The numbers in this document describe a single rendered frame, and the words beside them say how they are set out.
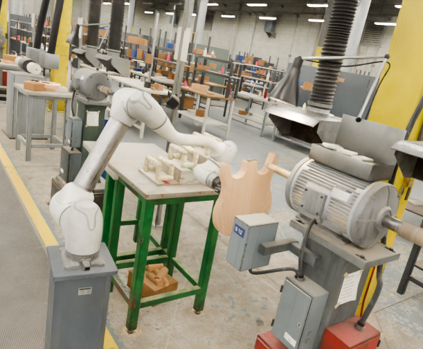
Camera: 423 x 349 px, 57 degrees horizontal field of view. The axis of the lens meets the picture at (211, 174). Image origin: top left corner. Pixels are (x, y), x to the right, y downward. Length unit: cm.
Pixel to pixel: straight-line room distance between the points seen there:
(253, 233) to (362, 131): 59
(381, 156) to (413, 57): 101
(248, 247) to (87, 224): 72
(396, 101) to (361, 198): 116
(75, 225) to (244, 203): 79
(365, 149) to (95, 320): 142
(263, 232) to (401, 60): 142
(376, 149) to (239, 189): 64
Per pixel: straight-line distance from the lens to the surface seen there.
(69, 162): 388
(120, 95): 198
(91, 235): 183
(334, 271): 159
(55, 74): 896
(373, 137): 165
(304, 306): 158
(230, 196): 185
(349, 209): 148
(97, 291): 194
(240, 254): 156
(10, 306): 287
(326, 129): 173
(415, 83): 250
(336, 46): 177
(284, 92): 168
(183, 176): 237
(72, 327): 203
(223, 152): 215
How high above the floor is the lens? 170
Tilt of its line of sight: 17 degrees down
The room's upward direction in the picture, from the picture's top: 11 degrees clockwise
